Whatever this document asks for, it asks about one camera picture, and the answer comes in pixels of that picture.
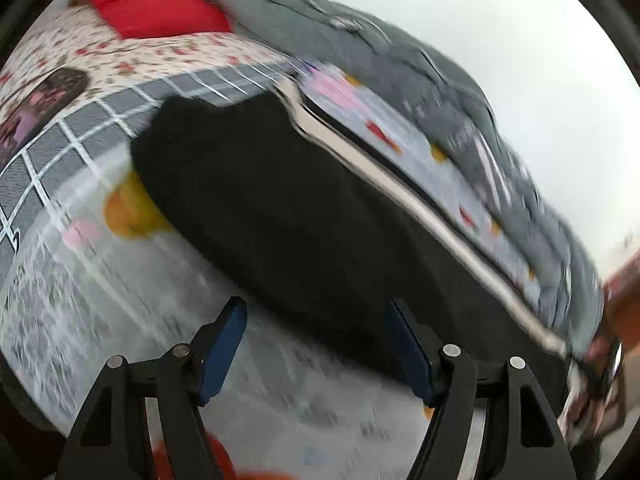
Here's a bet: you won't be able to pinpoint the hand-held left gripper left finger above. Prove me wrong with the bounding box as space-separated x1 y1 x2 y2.
57 296 248 480

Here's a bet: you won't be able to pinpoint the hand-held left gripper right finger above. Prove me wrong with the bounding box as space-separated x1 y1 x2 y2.
390 297 572 480

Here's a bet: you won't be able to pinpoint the black pants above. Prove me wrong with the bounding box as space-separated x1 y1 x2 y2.
131 82 576 393

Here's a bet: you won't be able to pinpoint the fruit print plastic tablecloth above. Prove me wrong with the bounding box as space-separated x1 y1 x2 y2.
0 67 551 480

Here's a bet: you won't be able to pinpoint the grey floral quilt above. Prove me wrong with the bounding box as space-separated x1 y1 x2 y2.
170 0 607 361

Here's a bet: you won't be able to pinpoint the red floral bedsheet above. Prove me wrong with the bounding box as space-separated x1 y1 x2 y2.
0 7 281 171

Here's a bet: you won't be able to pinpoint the red pillow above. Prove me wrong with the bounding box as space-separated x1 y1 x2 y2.
89 0 233 41

